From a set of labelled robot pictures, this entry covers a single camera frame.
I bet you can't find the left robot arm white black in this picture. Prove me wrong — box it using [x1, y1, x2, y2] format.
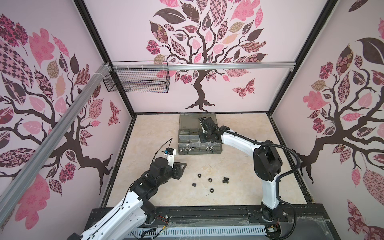
[68, 156, 187, 240]

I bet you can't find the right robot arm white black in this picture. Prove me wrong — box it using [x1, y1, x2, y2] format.
[199, 117, 283, 210]

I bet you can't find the black socket screw pair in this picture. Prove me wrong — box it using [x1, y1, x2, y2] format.
[222, 177, 229, 184]

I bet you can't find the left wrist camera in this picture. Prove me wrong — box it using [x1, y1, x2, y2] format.
[165, 148, 177, 168]

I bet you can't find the aluminium rail back wall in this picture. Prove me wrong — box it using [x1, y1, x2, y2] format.
[113, 62, 296, 71]

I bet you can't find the aluminium rail wall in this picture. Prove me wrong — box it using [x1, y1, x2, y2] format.
[1, 63, 111, 224]
[113, 62, 296, 71]

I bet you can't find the black corrugated cable conduit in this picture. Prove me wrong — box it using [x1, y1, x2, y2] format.
[199, 117, 301, 211]

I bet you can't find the white slotted cable duct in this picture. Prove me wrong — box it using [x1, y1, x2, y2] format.
[126, 226, 267, 240]

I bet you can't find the black wire mesh basket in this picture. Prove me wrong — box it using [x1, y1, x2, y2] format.
[103, 60, 171, 93]

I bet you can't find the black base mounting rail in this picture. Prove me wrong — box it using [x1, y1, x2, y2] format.
[86, 203, 331, 226]

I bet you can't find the aluminium rail left wall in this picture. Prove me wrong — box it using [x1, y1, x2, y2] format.
[1, 63, 111, 224]

